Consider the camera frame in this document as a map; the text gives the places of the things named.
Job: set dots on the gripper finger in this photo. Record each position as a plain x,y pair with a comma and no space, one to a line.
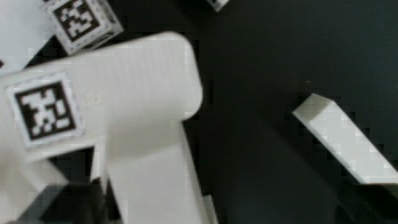
77,207

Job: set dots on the white chair back part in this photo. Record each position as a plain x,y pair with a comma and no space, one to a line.
93,111

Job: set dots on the white U-shaped fence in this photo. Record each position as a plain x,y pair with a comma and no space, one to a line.
345,141

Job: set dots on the white tag base sheet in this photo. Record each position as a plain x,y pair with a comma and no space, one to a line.
25,33

